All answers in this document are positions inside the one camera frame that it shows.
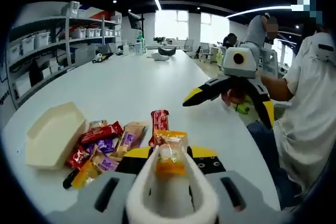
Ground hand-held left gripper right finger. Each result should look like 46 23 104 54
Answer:
187 145 283 224

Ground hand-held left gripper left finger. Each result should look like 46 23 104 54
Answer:
46 147 153 224

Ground black snack packet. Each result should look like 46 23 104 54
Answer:
62 171 79 190

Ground white food tongs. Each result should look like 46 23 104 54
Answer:
125 144 220 224

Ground pile of snack packets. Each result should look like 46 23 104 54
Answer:
62 109 170 190

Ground orange cake snack packet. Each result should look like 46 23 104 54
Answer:
153 129 188 177

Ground cream hexagonal container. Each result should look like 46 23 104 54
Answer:
25 101 88 170

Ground person's blue jeans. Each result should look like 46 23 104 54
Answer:
246 121 302 209

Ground group of office chairs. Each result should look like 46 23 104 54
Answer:
182 38 224 64

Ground white and black device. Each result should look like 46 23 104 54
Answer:
151 46 177 62

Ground white chest-worn device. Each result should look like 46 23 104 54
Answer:
314 40 336 65

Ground white pump bottle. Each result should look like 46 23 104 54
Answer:
122 39 131 56

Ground black monitor on stand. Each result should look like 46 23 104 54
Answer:
128 11 145 32

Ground spare hand-held gripper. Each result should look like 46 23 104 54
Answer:
91 52 114 64

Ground grey flat case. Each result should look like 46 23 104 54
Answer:
74 45 97 67

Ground stack of white boxes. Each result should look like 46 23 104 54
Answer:
12 58 62 99

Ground black bag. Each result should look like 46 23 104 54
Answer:
28 60 44 87

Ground grey metal storage shelf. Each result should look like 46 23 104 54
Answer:
5 2 124 109

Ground row of white storage bins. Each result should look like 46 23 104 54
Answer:
7 1 123 57

